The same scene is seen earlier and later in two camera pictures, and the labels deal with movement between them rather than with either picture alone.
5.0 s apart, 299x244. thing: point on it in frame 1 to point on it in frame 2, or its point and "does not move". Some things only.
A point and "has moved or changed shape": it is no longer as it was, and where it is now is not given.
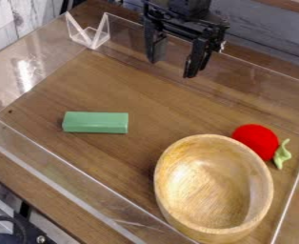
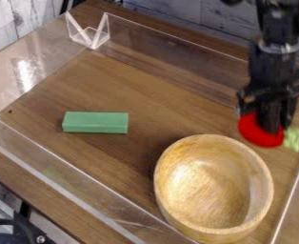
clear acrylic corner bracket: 89,36 does not move
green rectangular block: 94,122 does not move
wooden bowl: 213,189 does not move
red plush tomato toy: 264,139 has moved or changed shape
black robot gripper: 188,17 to 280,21
